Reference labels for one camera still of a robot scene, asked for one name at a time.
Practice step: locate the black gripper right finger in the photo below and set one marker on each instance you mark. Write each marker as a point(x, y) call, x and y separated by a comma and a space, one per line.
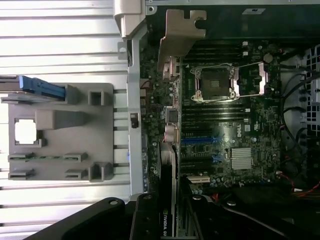
point(197, 217)

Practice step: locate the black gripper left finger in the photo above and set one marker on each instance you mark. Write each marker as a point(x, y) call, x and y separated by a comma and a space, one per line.
point(145, 220)

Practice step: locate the white expansion slot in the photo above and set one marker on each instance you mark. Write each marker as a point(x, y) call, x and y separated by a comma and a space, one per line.
point(198, 178)

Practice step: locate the silver chipset heat sink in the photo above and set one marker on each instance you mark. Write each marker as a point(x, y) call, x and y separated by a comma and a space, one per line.
point(241, 158)

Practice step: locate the black plastic shroud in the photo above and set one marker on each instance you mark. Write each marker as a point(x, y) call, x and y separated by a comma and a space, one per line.
point(270, 195)

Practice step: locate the blue expansion slot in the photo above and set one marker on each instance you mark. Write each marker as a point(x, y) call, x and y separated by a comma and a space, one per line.
point(197, 141)

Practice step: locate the green motherboard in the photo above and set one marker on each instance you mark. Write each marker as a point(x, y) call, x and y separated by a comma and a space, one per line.
point(262, 140)

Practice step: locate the grey parts rack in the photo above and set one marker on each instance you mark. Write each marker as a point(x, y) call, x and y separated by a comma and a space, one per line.
point(62, 142)

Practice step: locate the green RAM stick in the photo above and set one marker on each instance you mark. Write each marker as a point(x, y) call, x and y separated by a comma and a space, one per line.
point(50, 157)

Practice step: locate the open dark grey PC case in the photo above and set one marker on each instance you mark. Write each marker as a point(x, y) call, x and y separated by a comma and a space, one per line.
point(133, 100)

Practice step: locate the CPU socket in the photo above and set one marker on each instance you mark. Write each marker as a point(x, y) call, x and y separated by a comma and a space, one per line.
point(212, 82)

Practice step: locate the silver CPU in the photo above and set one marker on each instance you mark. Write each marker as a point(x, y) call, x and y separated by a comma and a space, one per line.
point(26, 132)

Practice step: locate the metal socket cover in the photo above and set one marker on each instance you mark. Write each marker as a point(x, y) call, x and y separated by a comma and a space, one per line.
point(263, 80)

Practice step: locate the blue disk caddy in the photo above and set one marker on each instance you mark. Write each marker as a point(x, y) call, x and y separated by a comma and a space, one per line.
point(42, 86)

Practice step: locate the perforated metal drive cage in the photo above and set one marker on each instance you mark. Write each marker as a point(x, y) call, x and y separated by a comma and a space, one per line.
point(312, 87)

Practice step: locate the silver coin battery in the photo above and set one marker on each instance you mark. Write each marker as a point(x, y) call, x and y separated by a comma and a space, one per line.
point(268, 57)

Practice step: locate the hard disk with blue label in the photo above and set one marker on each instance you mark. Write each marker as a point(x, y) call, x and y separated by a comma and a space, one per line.
point(10, 86)

